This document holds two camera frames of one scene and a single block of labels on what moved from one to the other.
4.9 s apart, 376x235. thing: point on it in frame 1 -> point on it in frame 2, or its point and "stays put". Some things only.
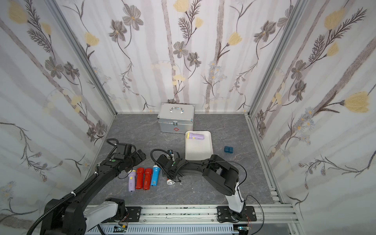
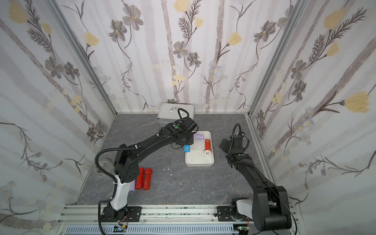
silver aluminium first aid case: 176,117 stays put
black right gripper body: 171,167 -> 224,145
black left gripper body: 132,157 -> 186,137
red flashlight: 147,177 stays put
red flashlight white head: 170,181 -> 207,151
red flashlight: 139,178 stays put
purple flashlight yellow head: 131,180 stays put
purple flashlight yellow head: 191,135 stays put
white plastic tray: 198,145 stays put
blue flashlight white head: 155,176 -> 187,148
